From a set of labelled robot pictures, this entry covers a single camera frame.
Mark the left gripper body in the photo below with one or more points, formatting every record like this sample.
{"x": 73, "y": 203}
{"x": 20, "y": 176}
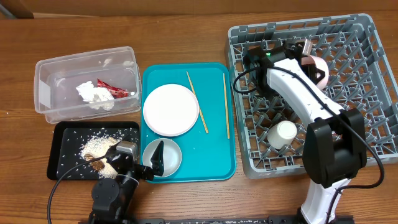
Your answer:
{"x": 142, "y": 172}

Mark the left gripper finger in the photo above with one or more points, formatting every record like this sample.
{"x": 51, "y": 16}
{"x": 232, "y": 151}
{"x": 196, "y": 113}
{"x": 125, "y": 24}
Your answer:
{"x": 124, "y": 142}
{"x": 157, "y": 159}

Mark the pink bowl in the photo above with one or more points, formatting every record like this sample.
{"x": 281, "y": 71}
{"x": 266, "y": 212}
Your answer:
{"x": 306, "y": 62}

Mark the grey bowl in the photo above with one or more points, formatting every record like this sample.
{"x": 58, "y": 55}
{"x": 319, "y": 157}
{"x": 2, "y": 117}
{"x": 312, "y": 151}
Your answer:
{"x": 172, "y": 155}

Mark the white rice pile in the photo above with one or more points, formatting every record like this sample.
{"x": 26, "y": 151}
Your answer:
{"x": 86, "y": 172}

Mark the brown food piece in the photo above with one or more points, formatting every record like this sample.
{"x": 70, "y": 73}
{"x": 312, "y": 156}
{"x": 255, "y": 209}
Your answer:
{"x": 96, "y": 165}

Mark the large white round plate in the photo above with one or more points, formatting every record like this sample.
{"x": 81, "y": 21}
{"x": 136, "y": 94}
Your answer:
{"x": 171, "y": 110}

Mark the white napkin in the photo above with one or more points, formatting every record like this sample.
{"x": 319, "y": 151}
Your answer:
{"x": 97, "y": 97}

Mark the red snack wrapper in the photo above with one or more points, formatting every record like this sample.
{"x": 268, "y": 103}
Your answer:
{"x": 116, "y": 92}

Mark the white cup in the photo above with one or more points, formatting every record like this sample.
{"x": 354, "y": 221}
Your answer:
{"x": 282, "y": 134}

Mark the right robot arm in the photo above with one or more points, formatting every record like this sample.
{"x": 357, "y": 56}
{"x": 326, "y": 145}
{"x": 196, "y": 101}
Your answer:
{"x": 334, "y": 149}

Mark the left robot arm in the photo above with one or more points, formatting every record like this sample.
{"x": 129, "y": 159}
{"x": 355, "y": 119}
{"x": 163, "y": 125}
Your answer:
{"x": 112, "y": 196}

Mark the clear plastic waste bin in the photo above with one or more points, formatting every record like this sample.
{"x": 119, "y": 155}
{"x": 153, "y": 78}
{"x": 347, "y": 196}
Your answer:
{"x": 56, "y": 79}

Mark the black plastic tray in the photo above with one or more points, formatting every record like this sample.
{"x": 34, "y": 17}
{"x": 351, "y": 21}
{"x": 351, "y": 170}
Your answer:
{"x": 70, "y": 138}

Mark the teal plastic serving tray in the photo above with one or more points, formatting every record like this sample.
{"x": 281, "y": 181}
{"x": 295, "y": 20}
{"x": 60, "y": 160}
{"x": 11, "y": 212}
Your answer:
{"x": 207, "y": 153}

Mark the right wooden chopstick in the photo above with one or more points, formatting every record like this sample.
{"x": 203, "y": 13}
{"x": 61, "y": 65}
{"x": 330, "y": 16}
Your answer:
{"x": 226, "y": 106}

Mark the grey plastic dish rack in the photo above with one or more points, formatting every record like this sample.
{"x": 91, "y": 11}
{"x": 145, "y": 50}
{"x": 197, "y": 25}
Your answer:
{"x": 360, "y": 77}

